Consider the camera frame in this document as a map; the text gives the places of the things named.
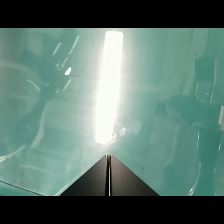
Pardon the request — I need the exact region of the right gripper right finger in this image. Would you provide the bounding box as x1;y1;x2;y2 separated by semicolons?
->
108;154;160;197

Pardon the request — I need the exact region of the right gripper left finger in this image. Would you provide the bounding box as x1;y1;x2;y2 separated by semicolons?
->
61;154;109;197

